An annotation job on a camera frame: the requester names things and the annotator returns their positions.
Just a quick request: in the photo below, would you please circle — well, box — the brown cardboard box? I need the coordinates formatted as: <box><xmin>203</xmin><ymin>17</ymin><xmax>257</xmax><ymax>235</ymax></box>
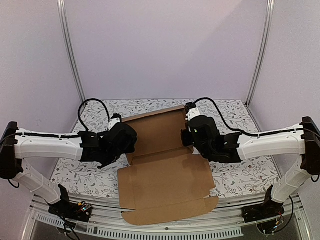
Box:
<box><xmin>117</xmin><ymin>105</ymin><xmax>219</xmax><ymax>226</ymax></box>

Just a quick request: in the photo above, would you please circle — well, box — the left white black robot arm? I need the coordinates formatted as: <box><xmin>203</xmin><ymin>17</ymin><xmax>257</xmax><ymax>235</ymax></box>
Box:
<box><xmin>0</xmin><ymin>121</ymin><xmax>138</xmax><ymax>217</ymax></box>

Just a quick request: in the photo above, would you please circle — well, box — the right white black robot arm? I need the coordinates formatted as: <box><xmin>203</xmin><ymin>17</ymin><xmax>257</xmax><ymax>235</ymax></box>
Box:
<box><xmin>181</xmin><ymin>115</ymin><xmax>320</xmax><ymax>218</ymax></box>

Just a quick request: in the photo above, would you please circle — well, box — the floral patterned table mat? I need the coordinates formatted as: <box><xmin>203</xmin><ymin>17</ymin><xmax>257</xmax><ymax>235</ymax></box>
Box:
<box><xmin>51</xmin><ymin>99</ymin><xmax>280</xmax><ymax>199</ymax></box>

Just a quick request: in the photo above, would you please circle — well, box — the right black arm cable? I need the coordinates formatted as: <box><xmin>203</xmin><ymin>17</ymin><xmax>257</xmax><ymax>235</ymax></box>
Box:
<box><xmin>193</xmin><ymin>97</ymin><xmax>261</xmax><ymax>137</ymax></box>

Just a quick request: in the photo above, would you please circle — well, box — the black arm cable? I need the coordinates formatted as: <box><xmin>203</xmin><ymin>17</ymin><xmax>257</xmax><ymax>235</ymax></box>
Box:
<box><xmin>193</xmin><ymin>97</ymin><xmax>261</xmax><ymax>137</ymax></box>
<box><xmin>76</xmin><ymin>98</ymin><xmax>112</xmax><ymax>133</ymax></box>

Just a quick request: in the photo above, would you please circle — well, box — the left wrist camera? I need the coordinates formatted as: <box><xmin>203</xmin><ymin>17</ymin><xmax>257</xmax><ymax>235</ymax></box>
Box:
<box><xmin>107</xmin><ymin>113</ymin><xmax>122</xmax><ymax>131</ymax></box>

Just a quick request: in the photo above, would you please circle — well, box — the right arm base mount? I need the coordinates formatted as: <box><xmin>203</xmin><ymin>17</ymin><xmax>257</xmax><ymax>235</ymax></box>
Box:
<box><xmin>241</xmin><ymin>203</ymin><xmax>285</xmax><ymax>235</ymax></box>

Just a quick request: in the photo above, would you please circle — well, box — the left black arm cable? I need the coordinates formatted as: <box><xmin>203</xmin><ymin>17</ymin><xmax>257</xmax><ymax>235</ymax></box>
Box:
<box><xmin>76</xmin><ymin>98</ymin><xmax>112</xmax><ymax>133</ymax></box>

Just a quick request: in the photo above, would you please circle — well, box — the front aluminium rail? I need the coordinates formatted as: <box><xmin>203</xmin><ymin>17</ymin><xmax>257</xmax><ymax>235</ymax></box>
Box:
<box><xmin>22</xmin><ymin>192</ymin><xmax>311</xmax><ymax>240</ymax></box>

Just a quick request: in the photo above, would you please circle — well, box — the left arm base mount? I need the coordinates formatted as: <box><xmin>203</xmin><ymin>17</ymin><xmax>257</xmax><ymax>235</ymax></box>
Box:
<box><xmin>48</xmin><ymin>200</ymin><xmax>93</xmax><ymax>223</ymax></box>

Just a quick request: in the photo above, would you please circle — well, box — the right aluminium frame post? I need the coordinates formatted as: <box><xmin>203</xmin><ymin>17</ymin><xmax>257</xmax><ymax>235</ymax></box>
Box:
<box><xmin>245</xmin><ymin>0</ymin><xmax>275</xmax><ymax>108</ymax></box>

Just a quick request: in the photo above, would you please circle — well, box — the aluminium frame post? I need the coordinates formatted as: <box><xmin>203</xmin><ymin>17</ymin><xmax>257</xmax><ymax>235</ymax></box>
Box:
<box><xmin>56</xmin><ymin>0</ymin><xmax>86</xmax><ymax>102</ymax></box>
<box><xmin>245</xmin><ymin>0</ymin><xmax>275</xmax><ymax>108</ymax></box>

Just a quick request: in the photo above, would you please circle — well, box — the left aluminium frame post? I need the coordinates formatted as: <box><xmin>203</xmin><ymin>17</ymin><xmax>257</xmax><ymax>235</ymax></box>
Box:
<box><xmin>56</xmin><ymin>0</ymin><xmax>86</xmax><ymax>102</ymax></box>

